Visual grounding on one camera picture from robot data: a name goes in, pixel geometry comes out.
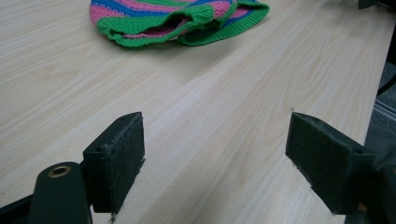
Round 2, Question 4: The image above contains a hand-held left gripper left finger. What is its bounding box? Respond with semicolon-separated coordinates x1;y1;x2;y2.
81;111;146;215

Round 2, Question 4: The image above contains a striped knitted hat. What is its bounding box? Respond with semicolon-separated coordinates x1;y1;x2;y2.
89;0;271;49

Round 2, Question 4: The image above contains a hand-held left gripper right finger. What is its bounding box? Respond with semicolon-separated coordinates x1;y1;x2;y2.
285;111;379;216

